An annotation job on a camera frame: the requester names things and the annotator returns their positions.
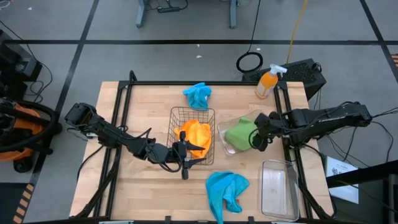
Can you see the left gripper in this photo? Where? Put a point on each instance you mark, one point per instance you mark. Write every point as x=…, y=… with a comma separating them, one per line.
x=184, y=155

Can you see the black overhead crossbeam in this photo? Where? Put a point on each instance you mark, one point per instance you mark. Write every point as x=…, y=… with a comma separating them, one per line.
x=367, y=174

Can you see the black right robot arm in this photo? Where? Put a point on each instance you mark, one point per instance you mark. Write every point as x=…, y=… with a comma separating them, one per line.
x=326, y=118

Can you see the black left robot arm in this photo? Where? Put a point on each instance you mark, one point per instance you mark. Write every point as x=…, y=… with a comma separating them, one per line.
x=102, y=129

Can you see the clear plastic bin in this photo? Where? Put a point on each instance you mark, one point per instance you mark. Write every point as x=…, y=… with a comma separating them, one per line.
x=222, y=127
x=278, y=189

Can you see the blue microfiber towel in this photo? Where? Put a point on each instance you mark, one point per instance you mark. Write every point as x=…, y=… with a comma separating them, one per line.
x=197, y=96
x=227, y=189

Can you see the black aluminium extrusion frame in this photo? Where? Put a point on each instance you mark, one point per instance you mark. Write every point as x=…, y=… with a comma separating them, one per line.
x=155, y=83

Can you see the orange spray bottle white trigger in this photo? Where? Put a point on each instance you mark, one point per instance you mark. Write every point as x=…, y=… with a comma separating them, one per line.
x=267, y=84

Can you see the black table clamp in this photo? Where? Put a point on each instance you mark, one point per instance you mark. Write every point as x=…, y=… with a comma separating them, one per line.
x=132, y=77

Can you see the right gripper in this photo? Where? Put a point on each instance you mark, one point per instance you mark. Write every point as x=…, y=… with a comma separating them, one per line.
x=270, y=127

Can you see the orange black shop vacuum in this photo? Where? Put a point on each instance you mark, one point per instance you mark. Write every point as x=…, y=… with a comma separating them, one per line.
x=21, y=123

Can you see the black perforated computer tower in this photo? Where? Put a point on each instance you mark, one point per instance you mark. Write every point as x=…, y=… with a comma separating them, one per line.
x=298, y=73

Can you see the black power strip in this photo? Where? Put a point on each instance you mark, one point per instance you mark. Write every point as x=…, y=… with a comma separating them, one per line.
x=168, y=9

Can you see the white printed paper sheet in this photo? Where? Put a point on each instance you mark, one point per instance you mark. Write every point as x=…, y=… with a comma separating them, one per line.
x=339, y=169

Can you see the grey desk leg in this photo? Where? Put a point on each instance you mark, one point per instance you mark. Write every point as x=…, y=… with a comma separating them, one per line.
x=233, y=15
x=140, y=15

